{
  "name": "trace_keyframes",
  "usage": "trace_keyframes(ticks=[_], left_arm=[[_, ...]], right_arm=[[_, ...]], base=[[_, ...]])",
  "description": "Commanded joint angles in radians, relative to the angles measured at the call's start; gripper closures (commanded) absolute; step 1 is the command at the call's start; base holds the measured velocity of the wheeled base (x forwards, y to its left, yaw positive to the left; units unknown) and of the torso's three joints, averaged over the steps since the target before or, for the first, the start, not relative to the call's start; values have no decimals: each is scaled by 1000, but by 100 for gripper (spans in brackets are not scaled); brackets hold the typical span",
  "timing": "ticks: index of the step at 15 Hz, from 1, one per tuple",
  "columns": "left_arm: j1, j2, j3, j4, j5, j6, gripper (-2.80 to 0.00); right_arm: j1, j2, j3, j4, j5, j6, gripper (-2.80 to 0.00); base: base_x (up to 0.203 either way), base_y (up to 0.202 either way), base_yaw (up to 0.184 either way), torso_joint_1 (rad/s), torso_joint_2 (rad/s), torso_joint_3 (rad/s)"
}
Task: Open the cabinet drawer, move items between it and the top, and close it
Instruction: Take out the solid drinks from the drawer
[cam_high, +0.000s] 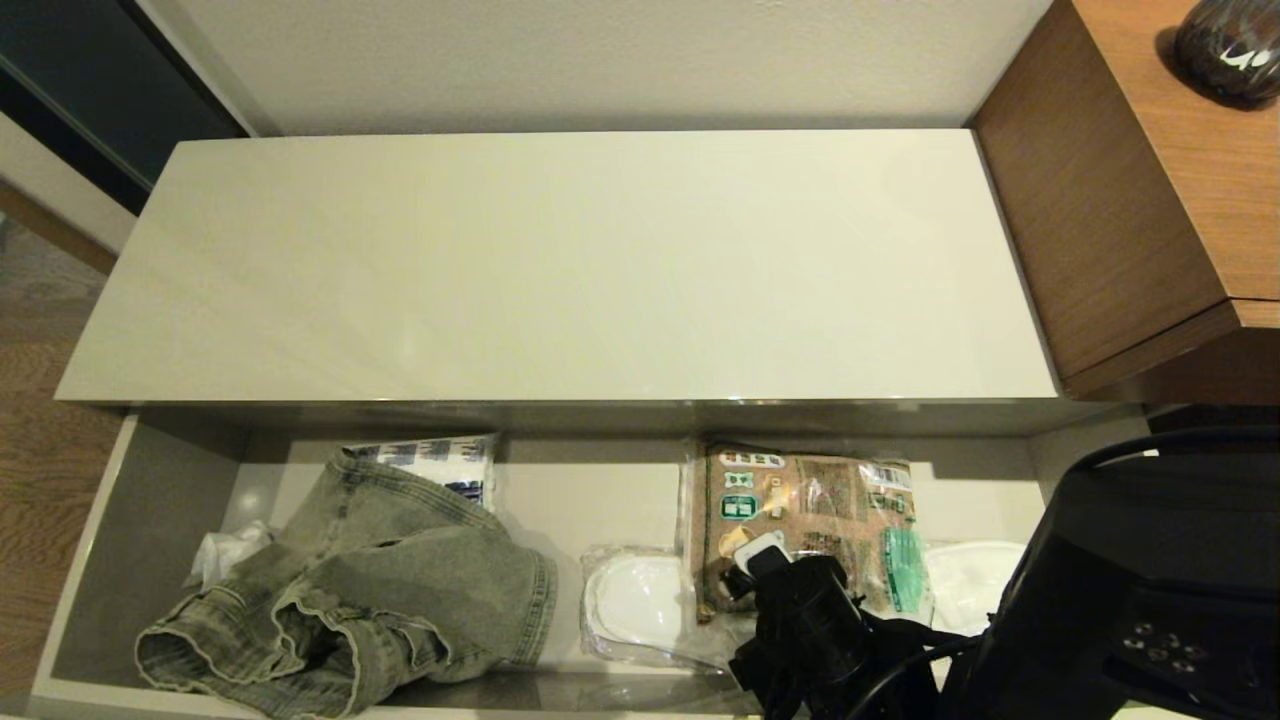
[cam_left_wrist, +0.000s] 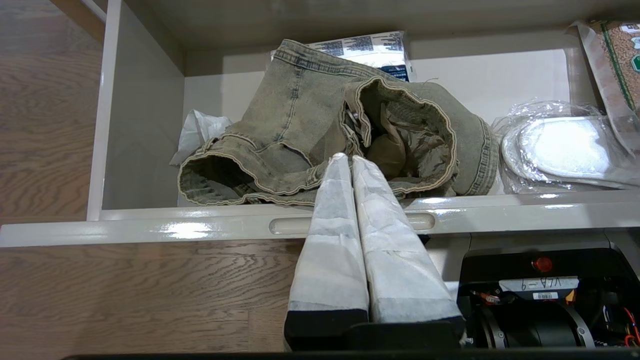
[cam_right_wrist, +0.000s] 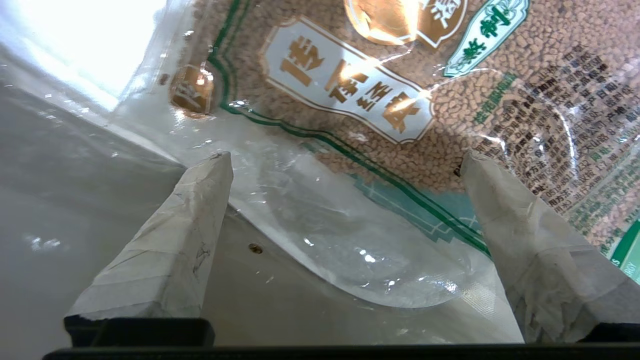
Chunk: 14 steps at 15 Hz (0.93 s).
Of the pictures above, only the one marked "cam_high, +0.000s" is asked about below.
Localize brown grain packet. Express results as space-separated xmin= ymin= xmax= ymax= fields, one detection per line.
xmin=685 ymin=443 xmax=937 ymax=626

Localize white disposable slipper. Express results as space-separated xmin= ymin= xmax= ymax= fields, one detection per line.
xmin=582 ymin=548 xmax=743 ymax=669
xmin=925 ymin=540 xmax=1031 ymax=638

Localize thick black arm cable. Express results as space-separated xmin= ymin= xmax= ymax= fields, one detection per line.
xmin=1075 ymin=427 xmax=1280 ymax=473

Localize grey-green denim shorts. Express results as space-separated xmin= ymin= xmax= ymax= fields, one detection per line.
xmin=135 ymin=448 xmax=559 ymax=719

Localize brown wooden desk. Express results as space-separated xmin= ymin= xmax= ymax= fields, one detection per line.
xmin=968 ymin=0 xmax=1280 ymax=406

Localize glossy white low cabinet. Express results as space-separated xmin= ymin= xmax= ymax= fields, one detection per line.
xmin=55 ymin=130 xmax=1121 ymax=437

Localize white blue printed packet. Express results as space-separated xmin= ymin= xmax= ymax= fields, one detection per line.
xmin=345 ymin=435 xmax=499 ymax=514

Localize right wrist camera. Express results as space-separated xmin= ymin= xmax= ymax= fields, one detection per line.
xmin=733 ymin=530 xmax=797 ymax=581

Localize white cabinet drawer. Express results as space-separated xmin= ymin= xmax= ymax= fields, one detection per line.
xmin=30 ymin=405 xmax=1166 ymax=720

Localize dark glass door panel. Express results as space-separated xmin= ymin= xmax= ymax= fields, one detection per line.
xmin=0 ymin=0 xmax=251 ymax=216

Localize dark glass vase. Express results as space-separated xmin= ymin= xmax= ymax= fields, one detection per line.
xmin=1172 ymin=0 xmax=1280 ymax=111

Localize white plastic bag roll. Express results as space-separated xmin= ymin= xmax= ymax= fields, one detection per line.
xmin=185 ymin=522 xmax=277 ymax=591

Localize clear plastic slipper bag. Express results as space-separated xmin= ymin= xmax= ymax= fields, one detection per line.
xmin=578 ymin=540 xmax=1033 ymax=673

